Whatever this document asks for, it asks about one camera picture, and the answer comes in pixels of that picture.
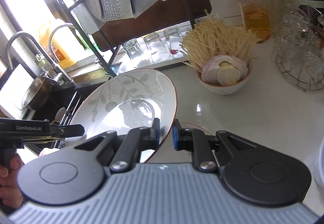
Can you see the person's left hand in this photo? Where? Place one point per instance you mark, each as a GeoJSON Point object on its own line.
{"type": "Point", "coordinates": [10, 193]}

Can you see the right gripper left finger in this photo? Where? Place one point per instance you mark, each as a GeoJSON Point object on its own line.
{"type": "Point", "coordinates": [122, 152]}

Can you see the orange detergent bottle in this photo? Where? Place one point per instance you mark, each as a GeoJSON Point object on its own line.
{"type": "Point", "coordinates": [44, 32]}

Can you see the sink drying rack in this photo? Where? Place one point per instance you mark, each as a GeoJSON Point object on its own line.
{"type": "Point", "coordinates": [71, 108]}

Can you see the light blue plastic bowl front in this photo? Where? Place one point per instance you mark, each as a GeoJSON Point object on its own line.
{"type": "Point", "coordinates": [318, 167]}

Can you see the white rice spoon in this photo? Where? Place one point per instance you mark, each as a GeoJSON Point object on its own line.
{"type": "Point", "coordinates": [59, 115]}

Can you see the wire rack with glass cups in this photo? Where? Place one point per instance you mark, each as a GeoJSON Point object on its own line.
{"type": "Point", "coordinates": [298, 47]}

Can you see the bowl with onion and mushrooms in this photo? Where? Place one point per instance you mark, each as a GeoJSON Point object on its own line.
{"type": "Point", "coordinates": [224, 74]}

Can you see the stainless steel pot in sink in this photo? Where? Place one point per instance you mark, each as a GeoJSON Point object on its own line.
{"type": "Point", "coordinates": [37, 93]}

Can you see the large leaf-pattern white bowl plate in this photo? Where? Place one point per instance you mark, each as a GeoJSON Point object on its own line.
{"type": "Point", "coordinates": [129, 100]}

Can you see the red-lid plastic jar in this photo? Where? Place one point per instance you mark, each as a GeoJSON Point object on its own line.
{"type": "Point", "coordinates": [255, 17]}

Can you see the drinking glass on tray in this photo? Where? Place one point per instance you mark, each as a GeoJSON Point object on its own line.
{"type": "Point", "coordinates": [155, 46]}
{"type": "Point", "coordinates": [173, 38]}
{"type": "Point", "coordinates": [133, 49]}

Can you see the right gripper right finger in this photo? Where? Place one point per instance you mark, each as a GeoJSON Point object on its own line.
{"type": "Point", "coordinates": [202, 147]}

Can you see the dark wooden cutting board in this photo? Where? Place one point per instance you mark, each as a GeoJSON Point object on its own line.
{"type": "Point", "coordinates": [160, 15]}

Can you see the chrome kitchen faucet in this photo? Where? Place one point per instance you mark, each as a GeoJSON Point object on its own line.
{"type": "Point", "coordinates": [55, 74]}

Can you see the floral patterned plate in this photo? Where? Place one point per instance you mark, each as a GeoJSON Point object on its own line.
{"type": "Point", "coordinates": [192, 126]}

